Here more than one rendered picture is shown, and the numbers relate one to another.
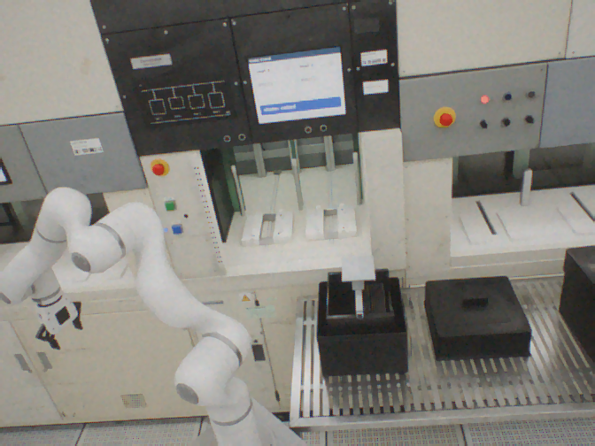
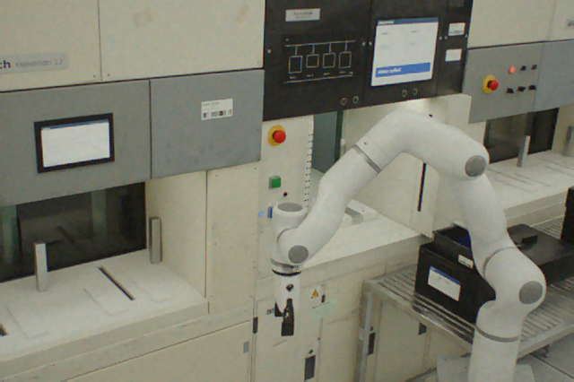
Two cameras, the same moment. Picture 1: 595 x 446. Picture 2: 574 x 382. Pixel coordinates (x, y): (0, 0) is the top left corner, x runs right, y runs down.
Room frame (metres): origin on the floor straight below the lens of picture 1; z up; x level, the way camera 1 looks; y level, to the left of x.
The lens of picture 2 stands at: (0.14, 1.90, 1.98)
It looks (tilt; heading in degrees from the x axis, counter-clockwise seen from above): 21 degrees down; 316
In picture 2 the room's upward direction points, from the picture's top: 3 degrees clockwise
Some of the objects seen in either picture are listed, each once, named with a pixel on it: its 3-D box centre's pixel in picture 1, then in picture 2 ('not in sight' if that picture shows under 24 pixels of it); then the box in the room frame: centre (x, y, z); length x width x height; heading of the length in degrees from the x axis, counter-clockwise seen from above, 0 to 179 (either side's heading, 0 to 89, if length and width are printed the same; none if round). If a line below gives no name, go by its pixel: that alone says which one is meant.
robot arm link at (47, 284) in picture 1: (34, 272); (289, 232); (1.30, 0.77, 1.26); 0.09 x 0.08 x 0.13; 148
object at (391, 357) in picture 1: (361, 325); (472, 274); (1.32, -0.16, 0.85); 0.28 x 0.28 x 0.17; 82
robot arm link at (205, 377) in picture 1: (213, 384); (510, 297); (0.96, 0.27, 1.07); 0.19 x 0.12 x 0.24; 148
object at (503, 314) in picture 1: (474, 311); (527, 251); (1.32, -0.54, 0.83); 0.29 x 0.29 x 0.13; 82
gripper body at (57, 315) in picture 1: (54, 310); (285, 284); (1.30, 0.76, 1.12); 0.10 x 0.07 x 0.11; 148
